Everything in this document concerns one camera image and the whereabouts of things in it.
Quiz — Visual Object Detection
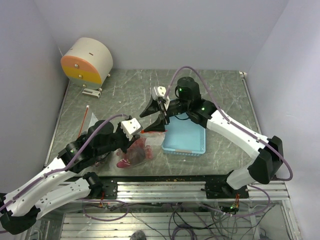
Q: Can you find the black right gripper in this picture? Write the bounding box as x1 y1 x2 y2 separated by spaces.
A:
139 95 190 132

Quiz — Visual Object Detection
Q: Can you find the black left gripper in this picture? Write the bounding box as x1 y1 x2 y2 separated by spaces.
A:
94 120 140 157

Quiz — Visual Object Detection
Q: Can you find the clear orange-zip bag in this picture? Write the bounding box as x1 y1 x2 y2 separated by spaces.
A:
77 104 111 168
116 130 166 169

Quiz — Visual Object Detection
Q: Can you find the magenta eggplant toy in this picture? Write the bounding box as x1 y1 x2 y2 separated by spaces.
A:
116 158 131 169

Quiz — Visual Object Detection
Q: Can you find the pink grape bunch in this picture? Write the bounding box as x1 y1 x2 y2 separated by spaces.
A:
130 138 153 160

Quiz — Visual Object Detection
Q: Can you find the dark red round fruit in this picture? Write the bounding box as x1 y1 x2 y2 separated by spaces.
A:
127 147 146 166

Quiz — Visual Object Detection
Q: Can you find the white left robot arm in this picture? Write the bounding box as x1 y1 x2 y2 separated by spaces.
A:
0 117 142 235

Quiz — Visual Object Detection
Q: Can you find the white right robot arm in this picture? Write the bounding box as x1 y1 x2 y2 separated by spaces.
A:
139 76 283 198

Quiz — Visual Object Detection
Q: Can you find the light blue plastic basket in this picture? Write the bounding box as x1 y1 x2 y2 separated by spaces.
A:
161 113 206 157

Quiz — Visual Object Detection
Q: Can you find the round pastel drawer cabinet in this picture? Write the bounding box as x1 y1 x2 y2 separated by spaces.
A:
60 37 114 90

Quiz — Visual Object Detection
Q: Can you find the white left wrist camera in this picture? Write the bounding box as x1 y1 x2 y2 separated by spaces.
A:
120 118 143 140

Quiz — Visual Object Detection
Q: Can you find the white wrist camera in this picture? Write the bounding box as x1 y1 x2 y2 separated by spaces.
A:
151 86 170 109
120 118 143 140

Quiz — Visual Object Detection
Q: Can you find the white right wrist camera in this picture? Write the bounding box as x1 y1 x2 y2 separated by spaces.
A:
151 86 170 109

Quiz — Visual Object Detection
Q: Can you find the white bracket block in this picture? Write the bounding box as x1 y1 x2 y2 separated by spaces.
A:
82 88 101 99

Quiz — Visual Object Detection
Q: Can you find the aluminium rail base frame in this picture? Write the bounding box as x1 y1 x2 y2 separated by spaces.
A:
27 178 301 240

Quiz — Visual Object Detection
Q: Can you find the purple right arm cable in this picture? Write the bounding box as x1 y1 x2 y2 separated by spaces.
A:
163 65 294 217

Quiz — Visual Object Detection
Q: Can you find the loose cable bundle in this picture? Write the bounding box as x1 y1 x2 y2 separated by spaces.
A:
82 197 271 240

